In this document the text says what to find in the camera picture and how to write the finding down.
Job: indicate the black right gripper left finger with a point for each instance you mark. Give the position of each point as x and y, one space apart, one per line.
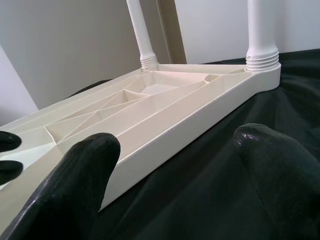
62 187

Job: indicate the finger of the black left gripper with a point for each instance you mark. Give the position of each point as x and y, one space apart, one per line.
10 168
7 141

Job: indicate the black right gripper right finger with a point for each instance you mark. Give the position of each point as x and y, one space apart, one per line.
282 180

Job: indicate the white plastic table top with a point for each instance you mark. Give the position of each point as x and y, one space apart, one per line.
175 105

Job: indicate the black table cloth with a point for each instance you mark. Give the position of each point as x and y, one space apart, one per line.
200 175

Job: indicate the cream door frame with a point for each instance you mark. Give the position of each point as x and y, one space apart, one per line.
172 30

